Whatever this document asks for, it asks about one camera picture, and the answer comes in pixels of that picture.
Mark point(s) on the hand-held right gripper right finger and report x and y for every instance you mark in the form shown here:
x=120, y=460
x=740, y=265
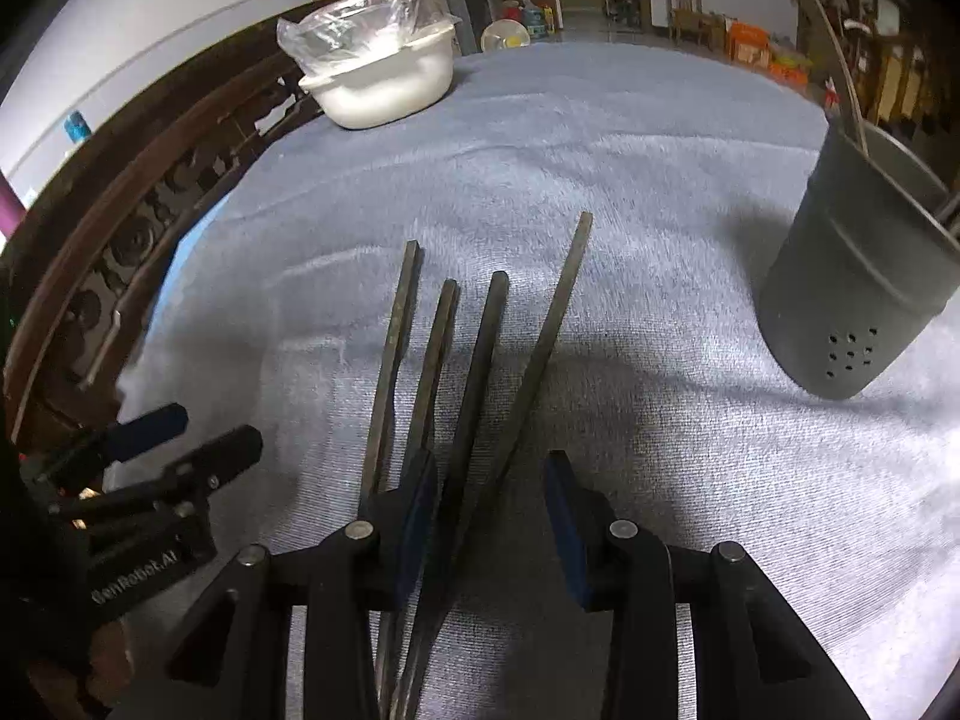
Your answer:
x=570, y=532

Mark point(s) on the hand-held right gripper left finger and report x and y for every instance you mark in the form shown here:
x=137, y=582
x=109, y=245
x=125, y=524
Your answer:
x=416, y=517

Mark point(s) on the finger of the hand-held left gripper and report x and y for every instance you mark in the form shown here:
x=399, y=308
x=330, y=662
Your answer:
x=150, y=427
x=225, y=454

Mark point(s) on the dark wooden chopstick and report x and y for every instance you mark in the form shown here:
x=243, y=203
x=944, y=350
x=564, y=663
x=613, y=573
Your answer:
x=435, y=367
x=472, y=390
x=394, y=360
x=838, y=67
x=540, y=360

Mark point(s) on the grey perforated chopstick holder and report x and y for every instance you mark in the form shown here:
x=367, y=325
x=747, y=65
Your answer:
x=847, y=277

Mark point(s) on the blue table cover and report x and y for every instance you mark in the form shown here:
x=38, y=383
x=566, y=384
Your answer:
x=199, y=232

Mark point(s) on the purple thermos bottle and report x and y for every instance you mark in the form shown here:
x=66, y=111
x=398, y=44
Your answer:
x=9, y=202

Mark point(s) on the teal thermos bottle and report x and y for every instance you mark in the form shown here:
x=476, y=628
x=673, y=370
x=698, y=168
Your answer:
x=76, y=127

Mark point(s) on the grey tablecloth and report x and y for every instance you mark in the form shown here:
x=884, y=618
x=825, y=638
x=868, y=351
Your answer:
x=637, y=202

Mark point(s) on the white bowl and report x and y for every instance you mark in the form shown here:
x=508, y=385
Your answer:
x=382, y=86

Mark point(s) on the small white fan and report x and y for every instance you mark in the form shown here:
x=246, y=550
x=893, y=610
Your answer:
x=504, y=34

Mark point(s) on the blue water jug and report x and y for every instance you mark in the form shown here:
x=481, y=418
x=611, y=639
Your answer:
x=538, y=17

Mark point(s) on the orange cardboard box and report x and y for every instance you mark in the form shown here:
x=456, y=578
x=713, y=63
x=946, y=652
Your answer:
x=787, y=64
x=748, y=43

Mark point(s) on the tall-backed wooden chair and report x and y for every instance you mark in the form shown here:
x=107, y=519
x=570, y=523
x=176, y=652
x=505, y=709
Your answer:
x=690, y=4

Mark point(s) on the wooden stair railing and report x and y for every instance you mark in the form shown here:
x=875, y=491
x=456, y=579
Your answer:
x=892, y=67

